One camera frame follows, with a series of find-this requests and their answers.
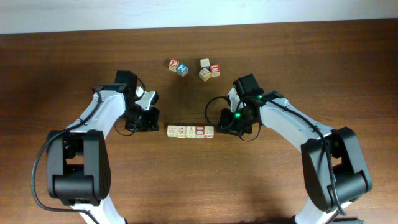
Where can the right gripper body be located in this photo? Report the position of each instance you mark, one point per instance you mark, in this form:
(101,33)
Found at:
(237,121)

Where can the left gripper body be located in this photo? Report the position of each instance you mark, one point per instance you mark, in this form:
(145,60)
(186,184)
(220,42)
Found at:
(142,119)

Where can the red number 1 block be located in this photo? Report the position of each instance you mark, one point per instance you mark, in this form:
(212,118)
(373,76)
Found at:
(199,131)

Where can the blue number 2 block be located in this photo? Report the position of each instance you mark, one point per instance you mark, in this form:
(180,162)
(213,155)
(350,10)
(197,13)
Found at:
(182,69)

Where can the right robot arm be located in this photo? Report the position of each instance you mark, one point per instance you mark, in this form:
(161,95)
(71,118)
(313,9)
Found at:
(334,169)

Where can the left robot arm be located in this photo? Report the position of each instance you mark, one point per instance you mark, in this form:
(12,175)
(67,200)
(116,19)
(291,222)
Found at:
(78,169)

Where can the red letter U block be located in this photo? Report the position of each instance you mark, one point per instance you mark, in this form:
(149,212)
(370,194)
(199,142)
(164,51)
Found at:
(215,70)

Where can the cream picture block middle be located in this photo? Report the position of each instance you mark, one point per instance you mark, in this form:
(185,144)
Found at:
(204,74)

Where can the cream picture block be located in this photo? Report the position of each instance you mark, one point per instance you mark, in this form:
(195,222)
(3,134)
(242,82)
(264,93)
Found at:
(204,74)
(205,63)

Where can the red number 3 block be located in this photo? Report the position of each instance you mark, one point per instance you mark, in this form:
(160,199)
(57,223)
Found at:
(173,65)

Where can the cream picture block top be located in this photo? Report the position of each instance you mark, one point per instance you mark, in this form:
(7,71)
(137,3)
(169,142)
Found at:
(205,63)

